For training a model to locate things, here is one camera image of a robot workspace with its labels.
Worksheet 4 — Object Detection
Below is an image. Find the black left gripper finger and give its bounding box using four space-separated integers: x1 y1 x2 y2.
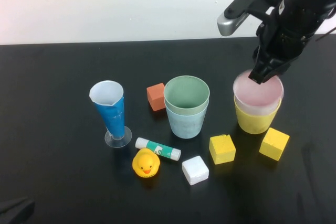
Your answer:
0 208 35 224
0 197 35 213

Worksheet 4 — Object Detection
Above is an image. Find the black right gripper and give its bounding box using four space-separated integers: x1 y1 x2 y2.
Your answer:
248 3 334 85

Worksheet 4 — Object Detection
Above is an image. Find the pink plastic cup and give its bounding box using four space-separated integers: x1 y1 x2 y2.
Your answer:
233 69 285 117

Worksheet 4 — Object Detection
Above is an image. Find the yellow plastic cup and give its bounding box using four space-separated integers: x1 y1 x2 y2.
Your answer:
234 98 283 134

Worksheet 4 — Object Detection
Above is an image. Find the green plastic cup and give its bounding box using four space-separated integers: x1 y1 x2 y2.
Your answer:
163 76 211 116

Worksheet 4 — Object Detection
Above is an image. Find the yellow foam cube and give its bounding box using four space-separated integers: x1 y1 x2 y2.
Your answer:
259 127 290 162
209 134 237 165

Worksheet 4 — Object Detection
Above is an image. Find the light blue plastic cup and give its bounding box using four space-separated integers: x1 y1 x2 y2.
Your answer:
164 98 210 139

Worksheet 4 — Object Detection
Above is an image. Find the red-orange foam cube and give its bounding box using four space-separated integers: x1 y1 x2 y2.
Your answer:
146 82 166 112

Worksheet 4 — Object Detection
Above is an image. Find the white foam cube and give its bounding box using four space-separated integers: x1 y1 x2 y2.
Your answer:
182 155 210 186

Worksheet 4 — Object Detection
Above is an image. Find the blue conical measuring cup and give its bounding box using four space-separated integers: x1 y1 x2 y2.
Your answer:
89 80 133 148

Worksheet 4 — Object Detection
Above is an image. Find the white green glue stick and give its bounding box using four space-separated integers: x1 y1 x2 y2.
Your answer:
135 137 182 161

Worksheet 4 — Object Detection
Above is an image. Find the yellow rubber duck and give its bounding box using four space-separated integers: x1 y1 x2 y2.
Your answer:
132 147 161 179

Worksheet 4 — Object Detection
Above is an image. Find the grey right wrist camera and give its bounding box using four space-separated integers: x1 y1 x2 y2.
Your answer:
217 0 286 37

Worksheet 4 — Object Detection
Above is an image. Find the thin black cable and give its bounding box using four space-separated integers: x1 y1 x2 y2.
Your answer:
316 26 336 42

